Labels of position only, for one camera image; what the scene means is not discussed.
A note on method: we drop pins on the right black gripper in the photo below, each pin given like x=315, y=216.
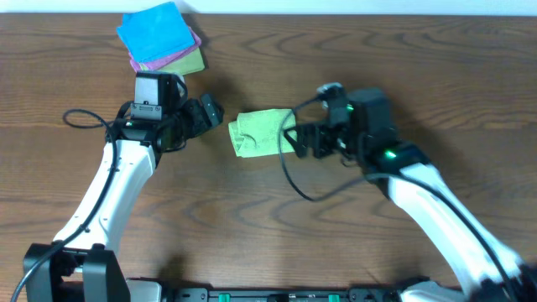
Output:
x=320, y=132

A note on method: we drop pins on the folded blue cloth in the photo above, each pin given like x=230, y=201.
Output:
x=155, y=32

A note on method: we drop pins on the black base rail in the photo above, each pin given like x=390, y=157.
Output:
x=356, y=294

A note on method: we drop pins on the folded green cloth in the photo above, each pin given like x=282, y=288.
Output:
x=191, y=63

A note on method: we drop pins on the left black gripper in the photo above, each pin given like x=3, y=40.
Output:
x=195, y=118

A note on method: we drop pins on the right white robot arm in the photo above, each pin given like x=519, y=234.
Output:
x=486, y=269

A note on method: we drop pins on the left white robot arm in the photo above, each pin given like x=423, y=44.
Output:
x=81, y=263

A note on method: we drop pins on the folded pink cloth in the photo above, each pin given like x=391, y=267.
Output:
x=168, y=59

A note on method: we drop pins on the light green microfiber cloth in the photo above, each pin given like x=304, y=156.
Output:
x=254, y=134

